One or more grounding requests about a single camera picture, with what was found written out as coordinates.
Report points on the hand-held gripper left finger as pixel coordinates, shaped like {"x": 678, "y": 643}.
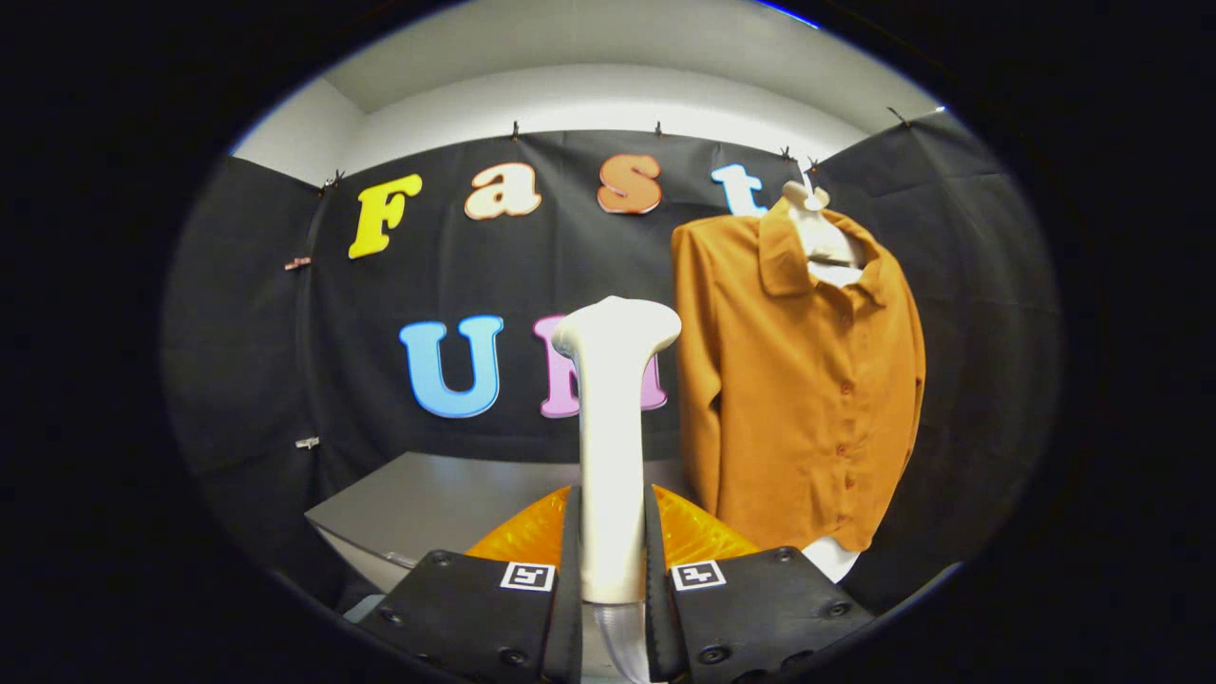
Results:
{"x": 572, "y": 608}

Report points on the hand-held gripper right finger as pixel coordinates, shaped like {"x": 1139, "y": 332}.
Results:
{"x": 655, "y": 608}

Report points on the white garment steamer head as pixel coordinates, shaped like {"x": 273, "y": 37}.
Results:
{"x": 610, "y": 446}

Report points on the orange button-up shirt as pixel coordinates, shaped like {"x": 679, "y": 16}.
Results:
{"x": 779, "y": 399}

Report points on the white clothes hanger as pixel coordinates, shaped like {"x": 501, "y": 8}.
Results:
{"x": 819, "y": 237}

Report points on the grey cabinet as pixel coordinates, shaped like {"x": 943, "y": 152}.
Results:
{"x": 437, "y": 503}

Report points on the white rounded board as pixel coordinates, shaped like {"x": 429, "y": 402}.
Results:
{"x": 834, "y": 560}

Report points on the black backdrop cloth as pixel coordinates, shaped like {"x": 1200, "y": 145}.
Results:
{"x": 532, "y": 275}

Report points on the small copper clip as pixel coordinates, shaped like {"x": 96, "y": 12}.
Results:
{"x": 297, "y": 263}

